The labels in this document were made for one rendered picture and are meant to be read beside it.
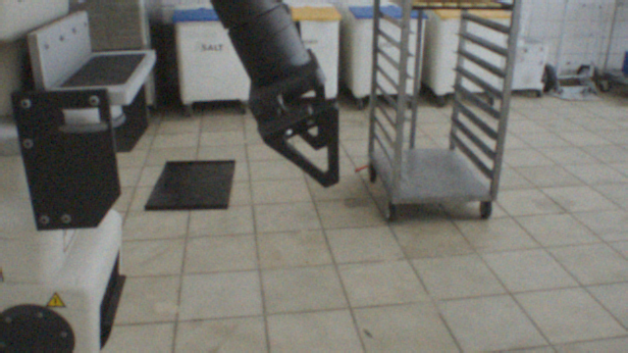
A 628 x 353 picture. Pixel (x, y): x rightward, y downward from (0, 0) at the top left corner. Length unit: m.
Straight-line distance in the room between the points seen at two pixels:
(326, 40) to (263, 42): 3.70
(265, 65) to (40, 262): 0.39
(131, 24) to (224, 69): 0.73
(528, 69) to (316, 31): 1.86
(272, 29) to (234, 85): 3.71
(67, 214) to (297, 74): 0.32
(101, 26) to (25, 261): 3.25
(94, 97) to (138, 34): 3.27
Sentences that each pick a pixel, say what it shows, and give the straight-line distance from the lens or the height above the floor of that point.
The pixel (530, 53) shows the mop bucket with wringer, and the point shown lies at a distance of 4.99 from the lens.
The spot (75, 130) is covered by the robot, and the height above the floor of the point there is 1.00.
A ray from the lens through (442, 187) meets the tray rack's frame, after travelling 2.66.
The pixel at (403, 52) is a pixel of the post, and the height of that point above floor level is 0.79.
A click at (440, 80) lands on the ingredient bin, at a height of 0.22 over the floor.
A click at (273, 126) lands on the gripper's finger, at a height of 1.04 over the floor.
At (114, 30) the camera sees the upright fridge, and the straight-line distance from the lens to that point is 3.91.
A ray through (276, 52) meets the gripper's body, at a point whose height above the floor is 1.10.
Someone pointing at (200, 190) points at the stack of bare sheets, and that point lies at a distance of 2.93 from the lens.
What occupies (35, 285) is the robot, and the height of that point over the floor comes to 0.80.
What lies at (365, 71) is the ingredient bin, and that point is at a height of 0.31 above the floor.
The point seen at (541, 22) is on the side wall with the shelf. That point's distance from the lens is 5.48.
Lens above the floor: 1.18
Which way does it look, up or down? 22 degrees down
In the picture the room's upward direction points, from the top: straight up
